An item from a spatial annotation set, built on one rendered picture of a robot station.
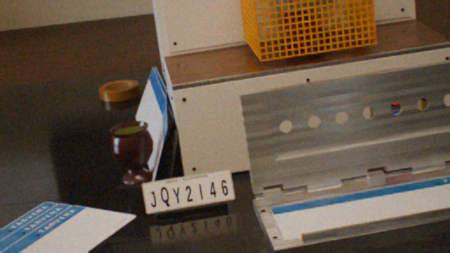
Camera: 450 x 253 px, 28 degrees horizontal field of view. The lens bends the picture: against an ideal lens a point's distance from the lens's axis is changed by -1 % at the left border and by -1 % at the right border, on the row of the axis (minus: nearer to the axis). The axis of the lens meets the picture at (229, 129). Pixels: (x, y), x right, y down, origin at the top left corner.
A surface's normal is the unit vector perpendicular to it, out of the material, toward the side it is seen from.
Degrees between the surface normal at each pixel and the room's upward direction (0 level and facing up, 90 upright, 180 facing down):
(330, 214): 0
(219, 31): 90
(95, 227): 0
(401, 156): 81
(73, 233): 0
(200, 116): 90
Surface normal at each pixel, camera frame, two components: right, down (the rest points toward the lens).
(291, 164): 0.12, 0.18
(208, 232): -0.12, -0.93
